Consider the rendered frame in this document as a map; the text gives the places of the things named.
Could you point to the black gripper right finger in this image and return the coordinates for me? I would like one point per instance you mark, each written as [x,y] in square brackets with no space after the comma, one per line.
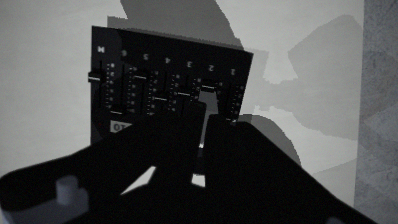
[286,189]

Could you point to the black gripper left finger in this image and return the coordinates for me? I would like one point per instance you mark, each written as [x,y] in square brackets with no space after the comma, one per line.
[56,191]

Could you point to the black lighting desk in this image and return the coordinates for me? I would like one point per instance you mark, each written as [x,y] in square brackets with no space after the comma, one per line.
[174,69]

